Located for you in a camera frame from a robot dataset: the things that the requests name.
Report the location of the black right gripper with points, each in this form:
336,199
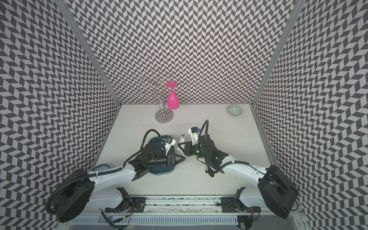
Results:
187,152

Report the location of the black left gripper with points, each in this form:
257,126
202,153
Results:
171,161

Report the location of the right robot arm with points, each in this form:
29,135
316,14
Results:
275,190

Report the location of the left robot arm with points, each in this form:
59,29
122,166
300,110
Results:
85,191

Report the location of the teal plastic water tub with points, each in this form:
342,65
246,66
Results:
159,170

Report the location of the pink plastic wine glass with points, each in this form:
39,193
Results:
173,99

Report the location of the patterned ceramic bowl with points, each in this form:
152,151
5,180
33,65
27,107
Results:
234,110

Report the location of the chrome glass rack stand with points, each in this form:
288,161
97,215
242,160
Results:
155,85

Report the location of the blue patterned plate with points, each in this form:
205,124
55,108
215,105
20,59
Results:
102,167

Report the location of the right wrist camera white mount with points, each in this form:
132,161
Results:
194,134

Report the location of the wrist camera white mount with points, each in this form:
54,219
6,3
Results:
168,142
194,134

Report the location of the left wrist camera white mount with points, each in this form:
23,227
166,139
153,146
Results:
168,142

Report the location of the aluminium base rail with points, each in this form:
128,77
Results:
206,205

